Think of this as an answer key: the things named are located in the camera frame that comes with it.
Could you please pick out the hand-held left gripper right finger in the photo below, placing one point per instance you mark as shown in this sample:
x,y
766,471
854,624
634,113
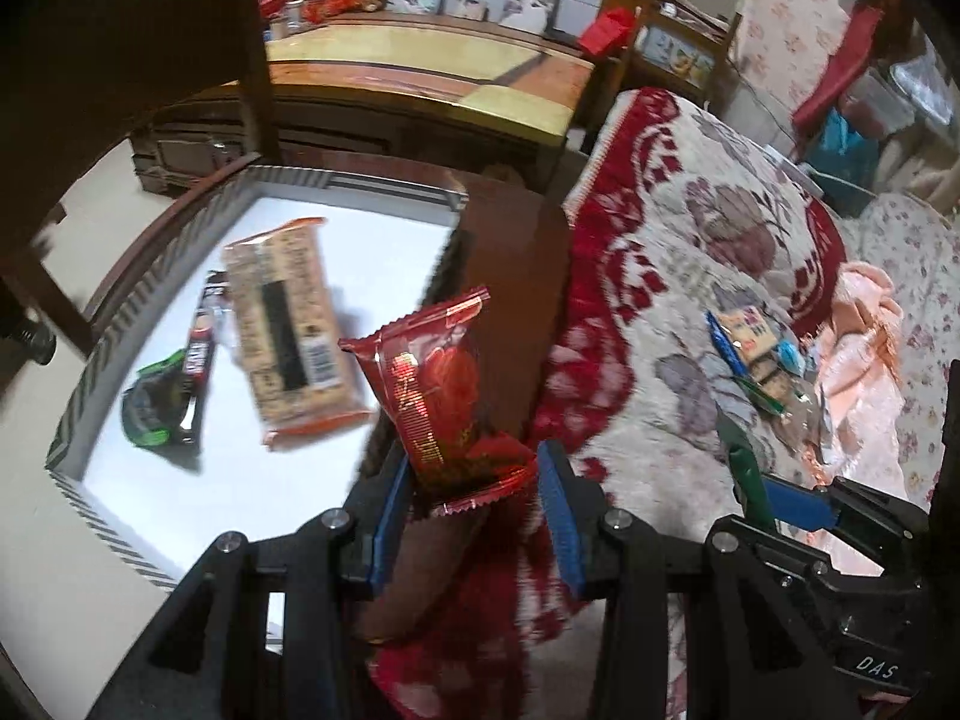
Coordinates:
x,y
559,517

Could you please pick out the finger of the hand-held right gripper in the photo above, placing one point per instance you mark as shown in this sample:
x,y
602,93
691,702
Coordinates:
x,y
799,504
825,562

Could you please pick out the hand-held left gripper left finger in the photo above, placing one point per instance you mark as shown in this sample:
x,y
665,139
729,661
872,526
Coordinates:
x,y
390,517

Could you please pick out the red snack packet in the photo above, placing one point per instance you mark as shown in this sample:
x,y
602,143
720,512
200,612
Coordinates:
x,y
435,390

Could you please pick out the beige biscuit packet blue print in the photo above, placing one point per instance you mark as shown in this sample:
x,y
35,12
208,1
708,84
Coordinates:
x,y
750,326

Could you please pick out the green edged snack packet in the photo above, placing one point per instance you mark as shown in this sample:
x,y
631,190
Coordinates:
x,y
765,399

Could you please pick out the small beige biscuit packet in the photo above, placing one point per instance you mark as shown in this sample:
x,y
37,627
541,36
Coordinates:
x,y
772,382

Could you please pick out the light blue snack packet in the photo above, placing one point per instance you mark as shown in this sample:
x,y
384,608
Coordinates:
x,y
791,358

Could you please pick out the peach fringed satin quilt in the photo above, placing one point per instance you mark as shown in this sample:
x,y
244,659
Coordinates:
x,y
862,360

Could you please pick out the white tray striped rim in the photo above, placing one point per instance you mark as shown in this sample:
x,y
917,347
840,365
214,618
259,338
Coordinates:
x,y
225,480

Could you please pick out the blue stick snack packet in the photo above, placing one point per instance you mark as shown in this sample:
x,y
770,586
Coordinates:
x,y
726,345

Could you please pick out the beige orange cracker packet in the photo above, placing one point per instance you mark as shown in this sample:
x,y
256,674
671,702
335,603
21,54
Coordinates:
x,y
292,330

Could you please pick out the dark stick snack packet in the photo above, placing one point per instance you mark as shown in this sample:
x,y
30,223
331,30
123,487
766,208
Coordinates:
x,y
201,360

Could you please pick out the rose print bed sheet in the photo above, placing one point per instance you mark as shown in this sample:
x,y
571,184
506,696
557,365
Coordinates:
x,y
915,277

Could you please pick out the black green snack packet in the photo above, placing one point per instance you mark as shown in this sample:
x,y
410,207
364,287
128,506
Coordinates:
x,y
150,412

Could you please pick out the floral fleece blanket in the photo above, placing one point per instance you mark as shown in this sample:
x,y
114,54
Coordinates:
x,y
675,255

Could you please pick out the blue plastic bag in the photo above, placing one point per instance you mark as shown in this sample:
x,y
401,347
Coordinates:
x,y
844,139

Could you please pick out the clear plastic container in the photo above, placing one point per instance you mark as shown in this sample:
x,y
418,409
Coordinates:
x,y
907,90

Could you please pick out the dark red cloth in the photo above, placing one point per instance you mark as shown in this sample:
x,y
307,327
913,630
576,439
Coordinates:
x,y
840,67

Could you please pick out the long wooden table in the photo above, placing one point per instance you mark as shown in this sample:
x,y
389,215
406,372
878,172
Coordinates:
x,y
420,67

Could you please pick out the wooden chair with boxes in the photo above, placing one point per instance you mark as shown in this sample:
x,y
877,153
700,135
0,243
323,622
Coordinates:
x,y
682,45

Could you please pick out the red gift bag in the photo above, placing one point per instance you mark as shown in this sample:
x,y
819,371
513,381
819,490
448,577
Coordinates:
x,y
607,34

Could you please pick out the red box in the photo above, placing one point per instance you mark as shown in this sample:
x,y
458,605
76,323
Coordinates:
x,y
274,4

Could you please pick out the dark wooden chair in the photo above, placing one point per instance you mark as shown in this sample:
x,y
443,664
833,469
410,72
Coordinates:
x,y
150,30

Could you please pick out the photo frame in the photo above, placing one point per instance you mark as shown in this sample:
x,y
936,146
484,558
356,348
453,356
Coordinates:
x,y
529,7
418,0

